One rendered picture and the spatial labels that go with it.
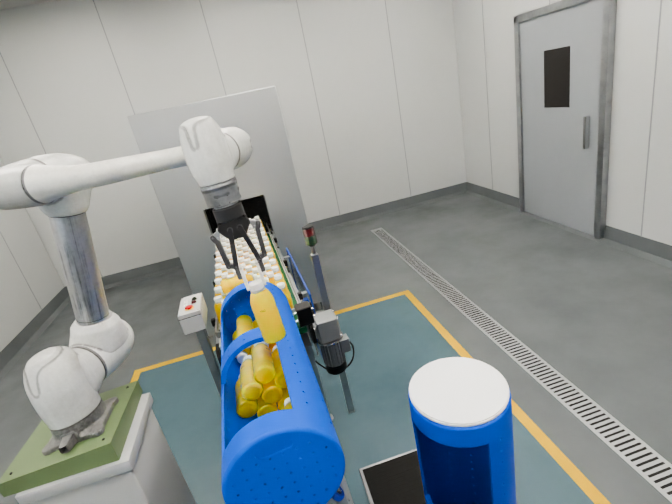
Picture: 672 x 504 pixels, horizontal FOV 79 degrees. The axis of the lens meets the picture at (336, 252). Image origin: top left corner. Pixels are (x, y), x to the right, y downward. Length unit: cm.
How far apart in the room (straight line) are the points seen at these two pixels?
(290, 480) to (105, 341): 83
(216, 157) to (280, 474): 74
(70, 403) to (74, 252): 45
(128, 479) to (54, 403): 32
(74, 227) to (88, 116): 463
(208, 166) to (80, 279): 69
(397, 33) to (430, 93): 92
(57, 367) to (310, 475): 83
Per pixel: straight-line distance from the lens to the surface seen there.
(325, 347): 211
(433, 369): 134
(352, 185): 609
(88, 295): 155
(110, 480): 157
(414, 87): 629
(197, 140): 100
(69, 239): 149
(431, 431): 123
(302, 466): 105
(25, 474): 160
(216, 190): 101
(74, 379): 151
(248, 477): 104
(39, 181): 126
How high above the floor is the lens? 188
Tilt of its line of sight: 21 degrees down
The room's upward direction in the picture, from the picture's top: 12 degrees counter-clockwise
